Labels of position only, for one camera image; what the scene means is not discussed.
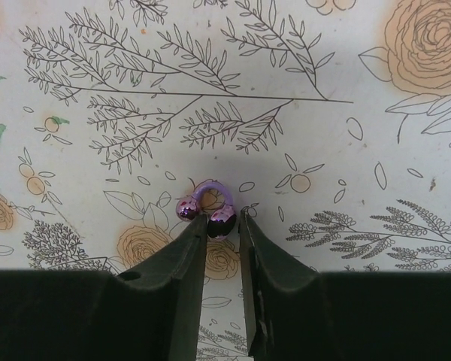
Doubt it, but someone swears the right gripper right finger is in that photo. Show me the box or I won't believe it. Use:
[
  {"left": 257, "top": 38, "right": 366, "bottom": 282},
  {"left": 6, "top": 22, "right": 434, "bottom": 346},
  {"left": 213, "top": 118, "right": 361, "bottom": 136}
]
[{"left": 238, "top": 211, "right": 451, "bottom": 360}]

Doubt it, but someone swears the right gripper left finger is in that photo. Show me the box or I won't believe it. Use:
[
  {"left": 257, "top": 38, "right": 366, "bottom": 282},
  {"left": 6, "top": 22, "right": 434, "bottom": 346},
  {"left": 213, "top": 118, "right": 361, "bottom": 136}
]
[{"left": 0, "top": 215, "right": 207, "bottom": 360}]

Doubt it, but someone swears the floral table mat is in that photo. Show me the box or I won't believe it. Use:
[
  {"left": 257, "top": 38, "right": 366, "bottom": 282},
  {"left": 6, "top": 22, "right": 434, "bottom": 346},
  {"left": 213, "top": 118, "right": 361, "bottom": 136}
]
[{"left": 0, "top": 1, "right": 451, "bottom": 360}]

